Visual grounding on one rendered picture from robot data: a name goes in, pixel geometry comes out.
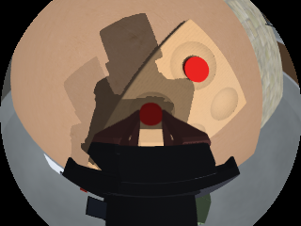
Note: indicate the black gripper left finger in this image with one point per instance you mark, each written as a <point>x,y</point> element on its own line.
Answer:
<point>120,132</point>

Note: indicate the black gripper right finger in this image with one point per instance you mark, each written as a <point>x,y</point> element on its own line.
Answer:
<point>177,132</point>

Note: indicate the red disc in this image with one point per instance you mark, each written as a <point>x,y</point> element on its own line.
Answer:
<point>196,69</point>
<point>150,114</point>

